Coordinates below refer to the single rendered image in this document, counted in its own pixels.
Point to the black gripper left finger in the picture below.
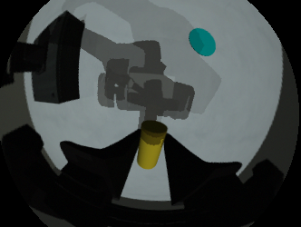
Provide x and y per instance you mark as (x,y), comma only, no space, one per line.
(112,162)

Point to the teal circle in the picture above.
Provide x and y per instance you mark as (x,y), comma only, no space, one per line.
(202,41)

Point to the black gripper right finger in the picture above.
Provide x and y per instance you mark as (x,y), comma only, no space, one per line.
(187,172)

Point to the yellow cylinder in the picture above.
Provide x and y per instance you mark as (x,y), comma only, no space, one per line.
(152,138)

